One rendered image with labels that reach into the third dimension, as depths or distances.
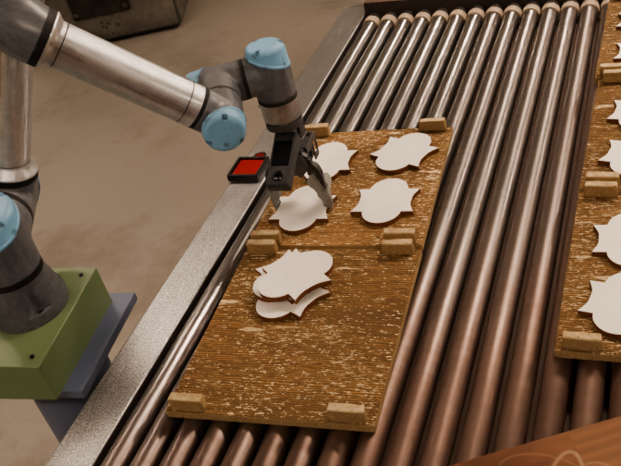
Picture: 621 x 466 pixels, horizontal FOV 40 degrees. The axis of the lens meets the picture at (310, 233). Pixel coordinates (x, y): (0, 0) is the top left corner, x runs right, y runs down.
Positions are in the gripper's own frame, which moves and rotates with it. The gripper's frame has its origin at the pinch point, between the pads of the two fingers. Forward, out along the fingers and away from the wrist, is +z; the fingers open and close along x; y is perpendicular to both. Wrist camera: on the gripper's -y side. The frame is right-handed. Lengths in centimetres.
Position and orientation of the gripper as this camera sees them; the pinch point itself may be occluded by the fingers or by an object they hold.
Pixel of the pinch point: (302, 209)
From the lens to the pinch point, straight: 174.6
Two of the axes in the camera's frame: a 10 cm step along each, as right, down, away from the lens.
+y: 2.6, -6.1, 7.5
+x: -9.4, 0.1, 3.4
